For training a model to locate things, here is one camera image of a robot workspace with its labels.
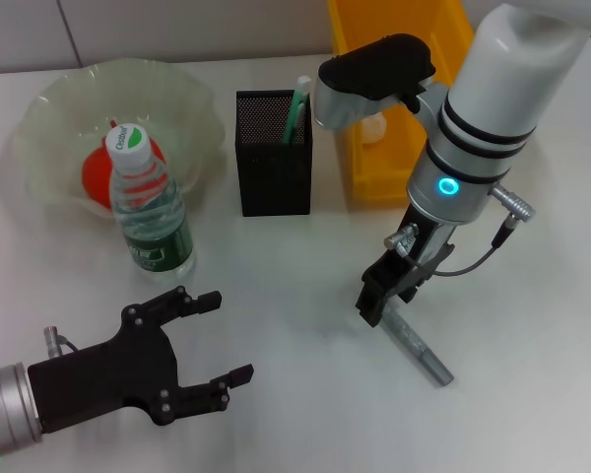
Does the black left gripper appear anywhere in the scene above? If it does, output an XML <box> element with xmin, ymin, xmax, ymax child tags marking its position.
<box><xmin>27</xmin><ymin>285</ymin><xmax>255</xmax><ymax>435</ymax></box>

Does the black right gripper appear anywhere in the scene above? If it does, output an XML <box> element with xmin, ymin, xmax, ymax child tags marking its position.
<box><xmin>355</xmin><ymin>201</ymin><xmax>458</xmax><ymax>329</ymax></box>

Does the grey marker pen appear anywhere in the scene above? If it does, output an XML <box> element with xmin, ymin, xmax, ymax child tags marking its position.
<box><xmin>378</xmin><ymin>304</ymin><xmax>455</xmax><ymax>388</ymax></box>

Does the clear green-label water bottle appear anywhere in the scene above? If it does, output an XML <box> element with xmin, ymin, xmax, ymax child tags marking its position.
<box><xmin>102</xmin><ymin>122</ymin><xmax>197</xmax><ymax>286</ymax></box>

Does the white paper ball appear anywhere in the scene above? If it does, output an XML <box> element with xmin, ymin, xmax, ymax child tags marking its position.
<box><xmin>361</xmin><ymin>112</ymin><xmax>389</xmax><ymax>145</ymax></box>

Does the orange toy fruit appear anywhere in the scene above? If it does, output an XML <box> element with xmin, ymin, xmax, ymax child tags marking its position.
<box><xmin>82</xmin><ymin>117</ymin><xmax>167</xmax><ymax>211</ymax></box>

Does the mint green utility knife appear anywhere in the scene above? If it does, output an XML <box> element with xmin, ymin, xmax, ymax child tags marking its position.
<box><xmin>281</xmin><ymin>75</ymin><xmax>312</xmax><ymax>147</ymax></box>

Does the black mesh pen holder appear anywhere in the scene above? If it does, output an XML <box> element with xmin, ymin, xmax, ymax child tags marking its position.
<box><xmin>234</xmin><ymin>89</ymin><xmax>313</xmax><ymax>218</ymax></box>

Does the wavy green glass fruit plate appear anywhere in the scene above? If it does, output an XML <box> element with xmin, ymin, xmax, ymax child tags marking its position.
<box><xmin>10</xmin><ymin>57</ymin><xmax>227</xmax><ymax>219</ymax></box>

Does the yellow plastic bin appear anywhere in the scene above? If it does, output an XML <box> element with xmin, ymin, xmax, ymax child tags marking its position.
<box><xmin>326</xmin><ymin>0</ymin><xmax>476</xmax><ymax>203</ymax></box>

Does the right gripper cable with plug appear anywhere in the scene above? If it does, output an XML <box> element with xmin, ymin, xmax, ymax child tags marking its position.
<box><xmin>383</xmin><ymin>184</ymin><xmax>538</xmax><ymax>276</ymax></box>

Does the gripper cable with plug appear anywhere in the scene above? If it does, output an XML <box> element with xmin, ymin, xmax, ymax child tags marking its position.
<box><xmin>42</xmin><ymin>324</ymin><xmax>81</xmax><ymax>357</ymax></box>
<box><xmin>383</xmin><ymin>184</ymin><xmax>538</xmax><ymax>276</ymax></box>

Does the left gripper cable with plug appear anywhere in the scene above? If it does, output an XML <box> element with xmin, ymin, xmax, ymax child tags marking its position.
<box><xmin>42</xmin><ymin>324</ymin><xmax>81</xmax><ymax>357</ymax></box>

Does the right wrist camera housing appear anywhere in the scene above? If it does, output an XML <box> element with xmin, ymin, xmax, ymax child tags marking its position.
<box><xmin>313</xmin><ymin>33</ymin><xmax>438</xmax><ymax>131</ymax></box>

